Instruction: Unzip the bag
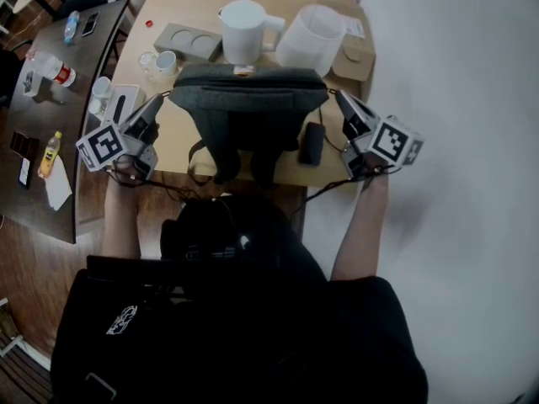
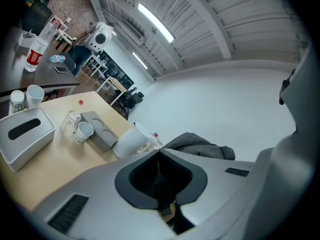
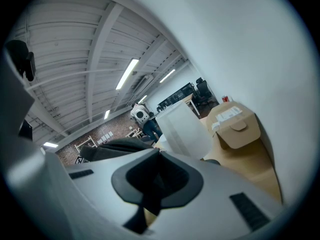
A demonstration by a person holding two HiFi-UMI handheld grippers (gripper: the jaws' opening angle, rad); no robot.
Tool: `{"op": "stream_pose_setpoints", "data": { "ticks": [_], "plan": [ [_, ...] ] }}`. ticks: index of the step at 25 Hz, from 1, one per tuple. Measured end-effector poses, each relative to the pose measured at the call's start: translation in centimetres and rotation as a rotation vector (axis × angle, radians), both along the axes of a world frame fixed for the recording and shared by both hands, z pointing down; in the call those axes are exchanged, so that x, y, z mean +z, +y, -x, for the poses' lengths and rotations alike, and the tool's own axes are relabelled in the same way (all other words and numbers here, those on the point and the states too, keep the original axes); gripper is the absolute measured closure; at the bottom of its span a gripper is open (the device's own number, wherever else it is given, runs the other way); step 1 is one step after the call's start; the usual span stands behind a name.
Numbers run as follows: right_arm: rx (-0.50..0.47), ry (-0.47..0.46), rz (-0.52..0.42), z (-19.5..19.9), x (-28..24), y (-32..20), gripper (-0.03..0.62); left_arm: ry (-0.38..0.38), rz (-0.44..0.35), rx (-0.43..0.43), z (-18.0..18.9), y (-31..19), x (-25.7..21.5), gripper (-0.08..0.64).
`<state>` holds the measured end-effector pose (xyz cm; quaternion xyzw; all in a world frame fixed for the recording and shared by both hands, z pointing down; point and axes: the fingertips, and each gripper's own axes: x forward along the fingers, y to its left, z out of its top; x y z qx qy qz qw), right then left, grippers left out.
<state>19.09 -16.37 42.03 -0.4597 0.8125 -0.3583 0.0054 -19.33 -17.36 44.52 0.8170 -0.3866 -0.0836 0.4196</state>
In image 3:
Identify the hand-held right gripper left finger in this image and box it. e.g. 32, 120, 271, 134
63, 148, 161, 240

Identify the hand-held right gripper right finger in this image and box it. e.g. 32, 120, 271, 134
149, 150, 298, 240

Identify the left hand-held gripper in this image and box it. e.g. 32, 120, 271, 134
74, 155, 90, 165

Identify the dark grey backpack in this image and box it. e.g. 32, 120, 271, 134
79, 137, 155, 163

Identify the white shelf unit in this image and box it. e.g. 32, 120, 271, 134
74, 135, 98, 154

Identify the person's black shirt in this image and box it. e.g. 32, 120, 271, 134
18, 119, 33, 142

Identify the cardboard box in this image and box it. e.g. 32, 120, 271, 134
204, 101, 262, 150

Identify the ceiling air conditioner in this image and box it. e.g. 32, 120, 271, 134
133, 74, 154, 92

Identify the wooden desk with white legs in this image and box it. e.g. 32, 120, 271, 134
182, 93, 201, 117

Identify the black display panel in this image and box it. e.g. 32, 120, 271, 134
156, 82, 195, 112

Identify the black office chair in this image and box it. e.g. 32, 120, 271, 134
194, 77, 213, 107

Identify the black head-worn camera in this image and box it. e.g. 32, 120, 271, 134
24, 51, 37, 82

